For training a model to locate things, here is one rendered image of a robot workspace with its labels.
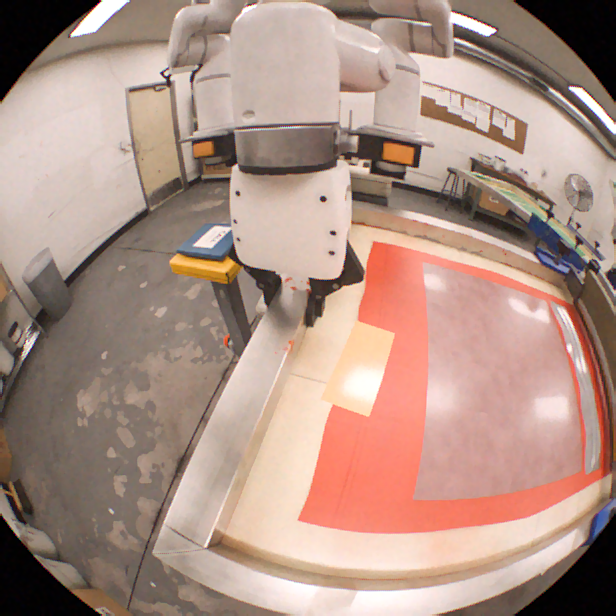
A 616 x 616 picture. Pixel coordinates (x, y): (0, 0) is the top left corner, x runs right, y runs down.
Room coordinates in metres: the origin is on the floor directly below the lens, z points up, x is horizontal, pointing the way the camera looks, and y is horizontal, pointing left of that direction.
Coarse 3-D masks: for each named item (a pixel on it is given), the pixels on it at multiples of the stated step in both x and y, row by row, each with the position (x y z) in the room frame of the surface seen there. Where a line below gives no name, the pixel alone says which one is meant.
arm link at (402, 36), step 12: (372, 24) 0.56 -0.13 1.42; (384, 24) 0.53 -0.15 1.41; (396, 24) 0.52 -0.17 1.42; (408, 24) 0.51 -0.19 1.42; (420, 24) 0.50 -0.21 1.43; (384, 36) 0.53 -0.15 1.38; (396, 36) 0.52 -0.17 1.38; (408, 36) 0.51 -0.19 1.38; (420, 36) 0.49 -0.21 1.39; (396, 48) 0.52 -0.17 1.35; (408, 48) 0.53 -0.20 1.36; (420, 48) 0.51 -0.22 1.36; (432, 48) 0.50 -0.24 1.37; (396, 60) 0.52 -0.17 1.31; (408, 60) 0.51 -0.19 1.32
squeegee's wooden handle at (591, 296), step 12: (588, 276) 0.21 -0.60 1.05; (588, 288) 0.19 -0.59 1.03; (600, 288) 0.16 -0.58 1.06; (588, 300) 0.17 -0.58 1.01; (600, 300) 0.14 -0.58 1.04; (588, 312) 0.15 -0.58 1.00; (600, 312) 0.13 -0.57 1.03; (612, 312) 0.10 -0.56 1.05; (600, 324) 0.11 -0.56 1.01; (612, 324) 0.08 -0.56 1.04; (600, 336) 0.09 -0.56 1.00; (612, 336) 0.06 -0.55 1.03; (612, 348) 0.05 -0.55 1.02; (612, 360) 0.03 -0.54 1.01; (612, 372) 0.01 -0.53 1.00
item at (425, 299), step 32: (384, 256) 0.32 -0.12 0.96; (416, 256) 0.32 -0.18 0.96; (384, 288) 0.24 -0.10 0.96; (416, 288) 0.24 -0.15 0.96; (448, 288) 0.25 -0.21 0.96; (480, 288) 0.25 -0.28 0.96; (512, 288) 0.25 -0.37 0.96; (384, 320) 0.19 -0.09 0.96; (416, 320) 0.18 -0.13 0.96; (448, 320) 0.18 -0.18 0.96; (480, 320) 0.18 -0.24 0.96; (512, 320) 0.18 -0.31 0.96; (544, 320) 0.18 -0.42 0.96; (576, 320) 0.17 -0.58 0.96; (480, 352) 0.13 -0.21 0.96; (512, 352) 0.12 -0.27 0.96; (544, 352) 0.11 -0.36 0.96
